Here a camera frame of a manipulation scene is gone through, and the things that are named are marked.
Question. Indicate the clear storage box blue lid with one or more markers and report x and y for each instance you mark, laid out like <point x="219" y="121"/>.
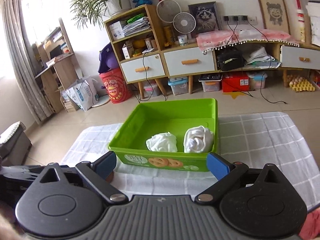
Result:
<point x="178" y="85"/>

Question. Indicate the pink tasselled cloth runner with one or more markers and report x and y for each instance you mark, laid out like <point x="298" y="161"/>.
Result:
<point x="221" y="39"/>

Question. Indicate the wooden desk shelf unit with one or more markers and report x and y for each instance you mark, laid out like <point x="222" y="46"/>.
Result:
<point x="59" y="69"/>

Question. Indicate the crumpled white cloth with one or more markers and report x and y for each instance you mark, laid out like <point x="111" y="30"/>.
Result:
<point x="162" y="142"/>

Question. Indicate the small white desk fan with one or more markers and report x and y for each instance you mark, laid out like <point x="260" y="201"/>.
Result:
<point x="184" y="23"/>

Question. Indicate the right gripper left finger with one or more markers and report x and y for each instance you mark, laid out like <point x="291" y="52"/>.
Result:
<point x="95" y="177"/>

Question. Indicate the framed cat picture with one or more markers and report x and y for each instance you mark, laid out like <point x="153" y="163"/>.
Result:
<point x="207" y="17"/>

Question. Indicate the black bag in sideboard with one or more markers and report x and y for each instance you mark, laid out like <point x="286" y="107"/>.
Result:
<point x="229" y="59"/>

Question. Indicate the white round fan behind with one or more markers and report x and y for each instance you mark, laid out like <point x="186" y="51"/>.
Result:
<point x="167" y="10"/>

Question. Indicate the yellow egg tray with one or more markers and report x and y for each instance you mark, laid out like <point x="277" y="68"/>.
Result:
<point x="299" y="83"/>

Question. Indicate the long low wooden sideboard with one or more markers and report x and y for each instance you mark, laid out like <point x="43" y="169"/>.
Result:
<point x="269" y="56"/>

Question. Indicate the wooden shelf cabinet with drawer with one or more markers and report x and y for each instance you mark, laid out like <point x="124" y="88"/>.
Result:
<point x="138" y="41"/>

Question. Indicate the white drawer cabinet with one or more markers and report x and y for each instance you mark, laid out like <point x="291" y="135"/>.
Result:
<point x="187" y="61"/>

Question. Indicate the grey patterned curtain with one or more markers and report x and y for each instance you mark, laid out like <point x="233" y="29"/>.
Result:
<point x="23" y="59"/>

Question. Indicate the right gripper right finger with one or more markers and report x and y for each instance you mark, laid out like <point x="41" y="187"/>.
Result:
<point x="227" y="175"/>

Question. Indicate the red printed bucket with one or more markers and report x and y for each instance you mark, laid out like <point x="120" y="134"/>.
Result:
<point x="116" y="86"/>

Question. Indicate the white printed shopping bag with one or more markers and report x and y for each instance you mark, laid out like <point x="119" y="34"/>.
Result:
<point x="83" y="93"/>

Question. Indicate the potted spider plant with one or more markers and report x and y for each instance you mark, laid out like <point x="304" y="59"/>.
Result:
<point x="87" y="12"/>

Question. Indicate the red cardboard box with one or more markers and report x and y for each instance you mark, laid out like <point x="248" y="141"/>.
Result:
<point x="235" y="82"/>

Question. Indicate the framed cartoon girl picture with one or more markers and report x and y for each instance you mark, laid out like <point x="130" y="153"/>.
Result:
<point x="274" y="14"/>

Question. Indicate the grey checked table cloth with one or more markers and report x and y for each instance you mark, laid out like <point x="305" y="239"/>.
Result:
<point x="254" y="139"/>

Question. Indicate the green plastic biscuit box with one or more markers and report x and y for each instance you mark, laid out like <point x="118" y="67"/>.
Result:
<point x="176" y="117"/>

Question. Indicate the rolled white sock bundle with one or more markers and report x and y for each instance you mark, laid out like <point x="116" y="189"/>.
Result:
<point x="198" y="140"/>

